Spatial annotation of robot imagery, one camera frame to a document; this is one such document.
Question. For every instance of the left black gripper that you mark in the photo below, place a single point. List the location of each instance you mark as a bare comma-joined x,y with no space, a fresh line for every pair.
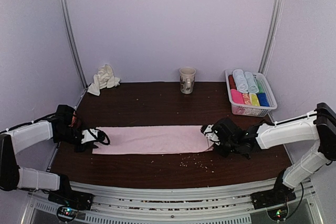
85,146

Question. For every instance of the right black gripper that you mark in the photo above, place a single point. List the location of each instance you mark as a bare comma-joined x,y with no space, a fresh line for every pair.
221,153

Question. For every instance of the red white patterned bowl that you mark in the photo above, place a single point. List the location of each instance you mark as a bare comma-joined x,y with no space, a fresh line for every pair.
74,120

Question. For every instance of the pink towel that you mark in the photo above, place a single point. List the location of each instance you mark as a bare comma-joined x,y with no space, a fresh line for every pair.
175,139
236,96

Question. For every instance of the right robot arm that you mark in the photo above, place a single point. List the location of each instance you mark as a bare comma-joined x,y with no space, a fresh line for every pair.
317,125

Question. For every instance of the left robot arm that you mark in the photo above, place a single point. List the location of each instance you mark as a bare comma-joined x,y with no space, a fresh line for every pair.
61,126

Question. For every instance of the pink rolled towel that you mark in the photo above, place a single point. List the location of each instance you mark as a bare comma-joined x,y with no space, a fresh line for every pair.
236,96

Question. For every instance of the yellow rolled towel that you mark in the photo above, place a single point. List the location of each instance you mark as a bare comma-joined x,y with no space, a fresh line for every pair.
254,99

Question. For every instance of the orange patterned rolled towel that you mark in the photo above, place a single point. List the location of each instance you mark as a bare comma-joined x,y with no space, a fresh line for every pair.
246,99

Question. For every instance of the light blue rolled towel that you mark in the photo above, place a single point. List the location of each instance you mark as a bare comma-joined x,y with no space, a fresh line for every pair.
240,80

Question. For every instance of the dark red rolled towel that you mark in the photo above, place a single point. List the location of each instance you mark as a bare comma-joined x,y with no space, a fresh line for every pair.
232,83

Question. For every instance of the pale blue rolled towel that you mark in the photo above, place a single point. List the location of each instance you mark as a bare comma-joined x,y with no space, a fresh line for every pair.
251,82

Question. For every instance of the green rolled towel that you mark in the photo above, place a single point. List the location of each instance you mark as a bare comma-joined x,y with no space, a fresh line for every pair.
260,87

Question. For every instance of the cream crumpled towel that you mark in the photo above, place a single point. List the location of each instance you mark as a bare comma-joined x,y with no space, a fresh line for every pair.
104,78

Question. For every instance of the floral ceramic mug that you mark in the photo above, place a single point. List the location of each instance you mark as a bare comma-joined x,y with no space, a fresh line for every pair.
187,79

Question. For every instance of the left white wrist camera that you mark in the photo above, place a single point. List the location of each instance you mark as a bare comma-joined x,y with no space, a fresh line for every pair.
92,135

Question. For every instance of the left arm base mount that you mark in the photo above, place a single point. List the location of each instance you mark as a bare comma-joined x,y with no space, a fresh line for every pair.
71,205

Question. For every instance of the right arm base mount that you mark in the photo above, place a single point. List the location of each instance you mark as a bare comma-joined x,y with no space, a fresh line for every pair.
275,203

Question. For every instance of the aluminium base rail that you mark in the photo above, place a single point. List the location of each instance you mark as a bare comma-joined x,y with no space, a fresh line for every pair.
221,204

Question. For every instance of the left aluminium frame post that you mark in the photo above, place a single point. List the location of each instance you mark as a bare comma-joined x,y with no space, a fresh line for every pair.
72,43

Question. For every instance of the aluminium frame post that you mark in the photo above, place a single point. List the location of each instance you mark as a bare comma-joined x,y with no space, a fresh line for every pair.
72,43
270,39

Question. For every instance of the right aluminium frame post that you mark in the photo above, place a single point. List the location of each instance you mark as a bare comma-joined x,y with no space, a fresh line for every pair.
270,39

